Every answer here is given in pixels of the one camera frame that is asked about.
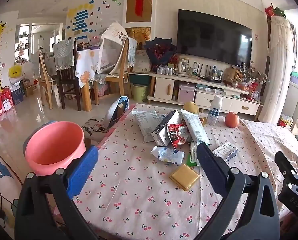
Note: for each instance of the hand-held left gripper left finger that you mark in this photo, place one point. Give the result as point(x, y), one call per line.
point(82, 172)

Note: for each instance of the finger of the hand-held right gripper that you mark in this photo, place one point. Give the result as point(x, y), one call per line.
point(288, 177)

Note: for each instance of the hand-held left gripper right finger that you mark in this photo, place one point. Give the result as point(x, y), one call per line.
point(210, 167)

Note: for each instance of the green packet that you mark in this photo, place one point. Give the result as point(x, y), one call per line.
point(192, 156)

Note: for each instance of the pink plastic bin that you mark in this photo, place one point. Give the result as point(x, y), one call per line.
point(51, 145)

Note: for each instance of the red snack bag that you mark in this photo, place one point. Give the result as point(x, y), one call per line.
point(176, 137)

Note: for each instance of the black and white carton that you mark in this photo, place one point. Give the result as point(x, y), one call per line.
point(164, 130)

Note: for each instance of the silver printed packet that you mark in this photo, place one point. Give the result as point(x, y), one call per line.
point(146, 125)

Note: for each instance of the white blister packet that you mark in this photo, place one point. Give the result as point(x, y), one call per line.
point(225, 150)

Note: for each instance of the crumpled white and blue wrapper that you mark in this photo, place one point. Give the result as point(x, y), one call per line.
point(167, 155)

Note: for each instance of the cartoon floor mat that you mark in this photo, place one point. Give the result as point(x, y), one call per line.
point(94, 127)

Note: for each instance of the red apple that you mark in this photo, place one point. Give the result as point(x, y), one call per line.
point(231, 120)

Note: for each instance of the white plastic bottle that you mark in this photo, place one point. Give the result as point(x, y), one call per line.
point(214, 111)

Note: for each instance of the cherry print tablecloth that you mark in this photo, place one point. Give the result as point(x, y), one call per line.
point(139, 200)

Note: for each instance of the yellow pear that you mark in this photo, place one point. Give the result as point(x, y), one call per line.
point(190, 106)

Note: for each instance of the blue and white chair back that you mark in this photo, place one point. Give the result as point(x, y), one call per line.
point(112, 112)

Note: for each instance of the pink storage case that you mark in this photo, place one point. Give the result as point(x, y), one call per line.
point(186, 93)

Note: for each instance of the white television cabinet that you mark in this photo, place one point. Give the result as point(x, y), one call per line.
point(203, 90)

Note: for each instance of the lace covered air conditioner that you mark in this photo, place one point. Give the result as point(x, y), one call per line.
point(276, 67)

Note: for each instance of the dried flower bouquet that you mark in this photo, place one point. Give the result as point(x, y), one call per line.
point(253, 75)

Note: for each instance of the light wooden chair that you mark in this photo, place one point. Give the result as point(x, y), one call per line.
point(121, 87)
point(44, 77)

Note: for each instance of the dark wooden chair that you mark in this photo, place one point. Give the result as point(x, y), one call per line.
point(69, 80)

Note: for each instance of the gold gift basket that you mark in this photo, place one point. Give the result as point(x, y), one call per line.
point(232, 75)

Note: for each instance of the light green waste bin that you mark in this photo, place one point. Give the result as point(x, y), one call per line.
point(139, 92)

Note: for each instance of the clear water bottle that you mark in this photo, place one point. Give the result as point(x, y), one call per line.
point(194, 68)

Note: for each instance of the orange print tablecloth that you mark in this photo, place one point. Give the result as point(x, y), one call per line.
point(86, 67)

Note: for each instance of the white electric kettle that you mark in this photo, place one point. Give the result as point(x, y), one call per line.
point(181, 66)

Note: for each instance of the pack of small bottles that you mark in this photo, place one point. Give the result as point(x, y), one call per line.
point(164, 69)

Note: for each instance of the dark green basin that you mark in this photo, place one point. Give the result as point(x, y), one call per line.
point(139, 78)

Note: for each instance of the grey lace cloth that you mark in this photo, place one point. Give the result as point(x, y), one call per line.
point(64, 53)

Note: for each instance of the yellow bag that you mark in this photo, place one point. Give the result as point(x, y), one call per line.
point(15, 71)

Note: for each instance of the white printed bag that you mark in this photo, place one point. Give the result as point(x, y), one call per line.
point(141, 61)

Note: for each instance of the white mesh food cover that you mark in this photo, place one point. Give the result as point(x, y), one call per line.
point(111, 50)

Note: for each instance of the dark wrapped flower bouquet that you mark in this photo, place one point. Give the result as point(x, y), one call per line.
point(159, 51)

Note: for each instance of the light blue lace cloth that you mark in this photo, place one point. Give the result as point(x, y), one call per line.
point(132, 52)

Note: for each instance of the black flat television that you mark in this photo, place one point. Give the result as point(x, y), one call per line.
point(213, 37)

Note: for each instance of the red and green ornament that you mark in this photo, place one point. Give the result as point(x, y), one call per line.
point(275, 11)

